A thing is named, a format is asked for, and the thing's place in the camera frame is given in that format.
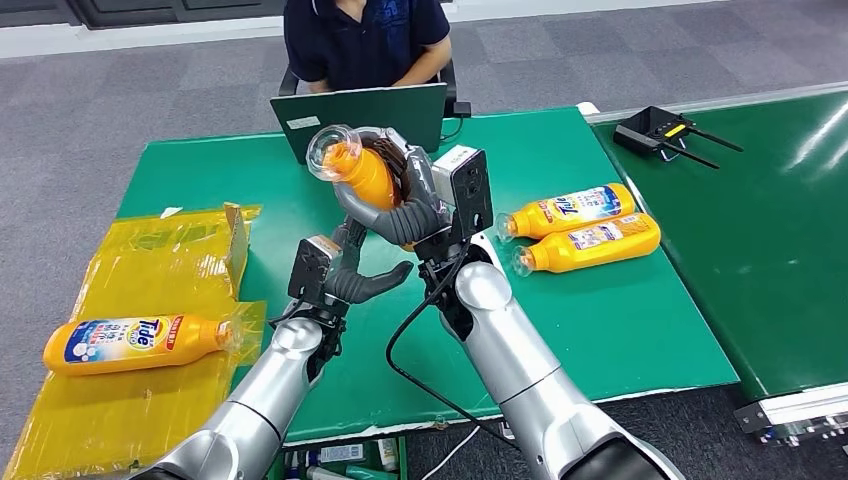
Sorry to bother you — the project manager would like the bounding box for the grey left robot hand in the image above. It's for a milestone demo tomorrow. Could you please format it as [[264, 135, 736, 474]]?
[[323, 217, 416, 307]]

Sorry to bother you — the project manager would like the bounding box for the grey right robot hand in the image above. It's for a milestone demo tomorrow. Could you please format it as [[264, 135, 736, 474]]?
[[332, 125, 455, 250]]

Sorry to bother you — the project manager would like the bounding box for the orange detergent bottle clear cap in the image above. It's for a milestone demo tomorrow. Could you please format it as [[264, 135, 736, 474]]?
[[305, 123, 419, 252]]

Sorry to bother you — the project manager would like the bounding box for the orange Tide detergent bottle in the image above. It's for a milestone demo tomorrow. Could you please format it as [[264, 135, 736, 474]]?
[[42, 313, 245, 378], [495, 183, 639, 242]]

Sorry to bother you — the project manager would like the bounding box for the orange bottle showing back label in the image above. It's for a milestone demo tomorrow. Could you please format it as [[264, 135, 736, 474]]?
[[511, 212, 663, 278]]

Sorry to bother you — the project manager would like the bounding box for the dark green laptop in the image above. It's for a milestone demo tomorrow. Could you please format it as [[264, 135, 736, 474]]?
[[270, 82, 450, 166]]

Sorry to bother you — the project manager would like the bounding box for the black office chair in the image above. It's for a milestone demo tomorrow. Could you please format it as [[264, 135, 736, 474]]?
[[278, 59, 460, 119]]

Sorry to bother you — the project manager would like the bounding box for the yellow plastic sheet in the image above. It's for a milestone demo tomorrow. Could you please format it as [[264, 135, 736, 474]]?
[[3, 203, 270, 480]]

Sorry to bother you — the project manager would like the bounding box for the black controller with antennas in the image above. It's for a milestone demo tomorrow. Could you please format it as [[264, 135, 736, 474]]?
[[613, 105, 746, 172]]

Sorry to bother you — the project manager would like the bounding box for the green conveyor belt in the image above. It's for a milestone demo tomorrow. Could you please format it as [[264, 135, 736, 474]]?
[[586, 80, 848, 448]]

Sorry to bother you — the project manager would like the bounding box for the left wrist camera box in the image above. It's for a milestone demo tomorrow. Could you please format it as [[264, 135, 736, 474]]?
[[287, 235, 344, 303]]

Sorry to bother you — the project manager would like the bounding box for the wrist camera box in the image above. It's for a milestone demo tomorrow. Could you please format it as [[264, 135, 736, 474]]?
[[287, 235, 344, 303], [431, 145, 496, 243]]

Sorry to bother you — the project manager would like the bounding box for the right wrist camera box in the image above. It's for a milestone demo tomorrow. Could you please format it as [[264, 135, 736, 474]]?
[[431, 145, 496, 243]]

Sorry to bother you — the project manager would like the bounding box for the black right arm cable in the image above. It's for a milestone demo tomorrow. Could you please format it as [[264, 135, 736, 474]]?
[[385, 241, 525, 452]]

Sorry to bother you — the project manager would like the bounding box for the white cable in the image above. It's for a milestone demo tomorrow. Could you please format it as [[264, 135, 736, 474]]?
[[423, 425, 483, 480]]

